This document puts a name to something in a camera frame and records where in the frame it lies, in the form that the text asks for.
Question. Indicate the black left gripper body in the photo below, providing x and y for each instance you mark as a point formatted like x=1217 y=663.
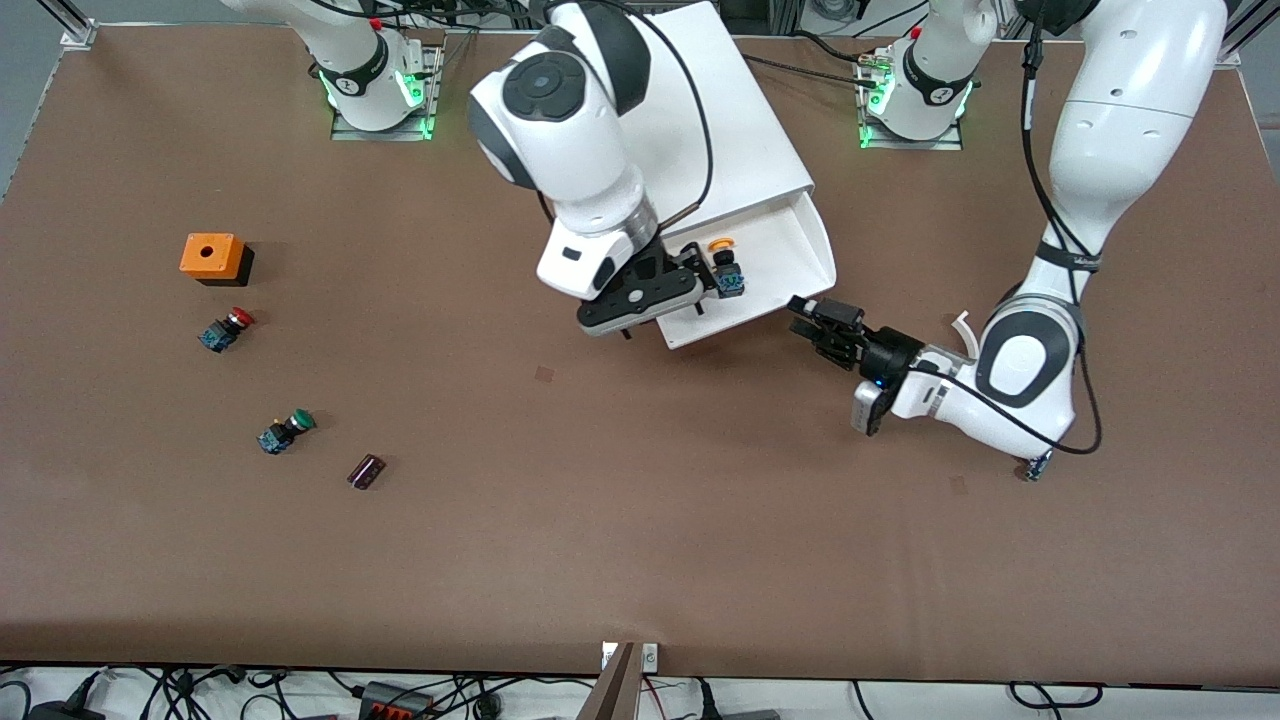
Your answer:
x=886 y=354

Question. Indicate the aluminium frame profile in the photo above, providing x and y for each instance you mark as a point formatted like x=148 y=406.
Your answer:
x=70 y=25
x=1240 y=35

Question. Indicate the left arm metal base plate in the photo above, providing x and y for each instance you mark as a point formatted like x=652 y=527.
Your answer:
x=870 y=140

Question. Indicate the white drawer cabinet housing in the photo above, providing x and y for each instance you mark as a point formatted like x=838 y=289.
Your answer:
x=750 y=130

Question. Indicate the white cabinet drawer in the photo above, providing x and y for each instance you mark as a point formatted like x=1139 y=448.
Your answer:
x=780 y=260

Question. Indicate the red push button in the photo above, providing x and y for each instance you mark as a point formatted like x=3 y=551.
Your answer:
x=226 y=328

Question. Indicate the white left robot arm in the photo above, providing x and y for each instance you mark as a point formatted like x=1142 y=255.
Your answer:
x=1120 y=130

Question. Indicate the orange button enclosure box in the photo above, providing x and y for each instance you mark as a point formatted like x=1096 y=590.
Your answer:
x=208 y=254

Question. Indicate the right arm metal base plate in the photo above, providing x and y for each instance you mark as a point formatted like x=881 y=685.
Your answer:
x=432 y=110

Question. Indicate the dark purple small component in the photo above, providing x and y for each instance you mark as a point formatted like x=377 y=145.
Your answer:
x=366 y=471

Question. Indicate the yellow push button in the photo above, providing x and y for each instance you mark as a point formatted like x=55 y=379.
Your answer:
x=728 y=265

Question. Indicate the white curved plastic strip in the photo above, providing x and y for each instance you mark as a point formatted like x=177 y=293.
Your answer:
x=963 y=325

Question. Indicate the black power plug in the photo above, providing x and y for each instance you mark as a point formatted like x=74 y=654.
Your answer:
x=65 y=711

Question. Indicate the wooden post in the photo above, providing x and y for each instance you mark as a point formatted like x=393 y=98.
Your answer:
x=612 y=690

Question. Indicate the green push button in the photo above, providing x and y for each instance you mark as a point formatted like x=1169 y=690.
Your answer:
x=287 y=430

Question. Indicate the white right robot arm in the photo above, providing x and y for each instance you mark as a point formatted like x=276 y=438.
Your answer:
x=560 y=130

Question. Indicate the small blue metal component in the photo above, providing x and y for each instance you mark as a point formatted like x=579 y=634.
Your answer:
x=1038 y=468

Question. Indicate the black orange power strip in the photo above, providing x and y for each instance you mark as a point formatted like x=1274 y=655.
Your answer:
x=395 y=702

